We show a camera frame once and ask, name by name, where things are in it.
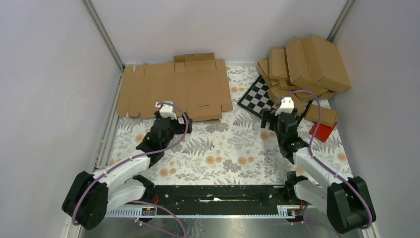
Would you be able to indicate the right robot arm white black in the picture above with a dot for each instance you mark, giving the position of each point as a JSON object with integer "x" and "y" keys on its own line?
{"x": 345, "y": 201}

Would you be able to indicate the black white checkerboard panel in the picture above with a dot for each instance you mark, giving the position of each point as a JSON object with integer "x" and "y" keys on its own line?
{"x": 253, "y": 102}

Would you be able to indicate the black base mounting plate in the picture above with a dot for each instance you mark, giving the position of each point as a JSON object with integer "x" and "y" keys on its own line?
{"x": 223, "y": 200}

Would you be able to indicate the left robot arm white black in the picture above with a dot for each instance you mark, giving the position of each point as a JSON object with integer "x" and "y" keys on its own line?
{"x": 115, "y": 174}

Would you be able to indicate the aluminium frame rail front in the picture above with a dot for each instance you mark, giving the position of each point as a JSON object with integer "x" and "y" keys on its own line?
{"x": 146, "y": 210}

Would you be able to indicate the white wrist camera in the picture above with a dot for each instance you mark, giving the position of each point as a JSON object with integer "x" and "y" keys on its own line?
{"x": 166, "y": 110}
{"x": 286, "y": 106}

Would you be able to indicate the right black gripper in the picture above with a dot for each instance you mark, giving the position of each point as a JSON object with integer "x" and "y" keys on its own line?
{"x": 266, "y": 115}

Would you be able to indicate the stack of flat cardboard blanks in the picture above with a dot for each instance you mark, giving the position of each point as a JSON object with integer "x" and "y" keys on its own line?
{"x": 198, "y": 84}

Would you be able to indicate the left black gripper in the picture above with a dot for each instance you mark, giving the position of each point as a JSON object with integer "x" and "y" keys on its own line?
{"x": 181, "y": 127}

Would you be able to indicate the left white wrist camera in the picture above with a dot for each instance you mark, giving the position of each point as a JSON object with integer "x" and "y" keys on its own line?
{"x": 166, "y": 110}

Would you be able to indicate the large folded cardboard box top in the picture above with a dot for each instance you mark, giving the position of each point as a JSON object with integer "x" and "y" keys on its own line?
{"x": 298, "y": 68}

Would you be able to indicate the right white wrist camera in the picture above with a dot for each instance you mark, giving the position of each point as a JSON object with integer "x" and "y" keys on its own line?
{"x": 286, "y": 106}

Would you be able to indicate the floral patterned table mat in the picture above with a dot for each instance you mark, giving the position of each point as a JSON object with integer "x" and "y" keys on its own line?
{"x": 233, "y": 150}

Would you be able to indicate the folded cardboard box beside red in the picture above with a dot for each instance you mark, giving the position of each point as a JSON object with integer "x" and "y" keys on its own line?
{"x": 324, "y": 116}

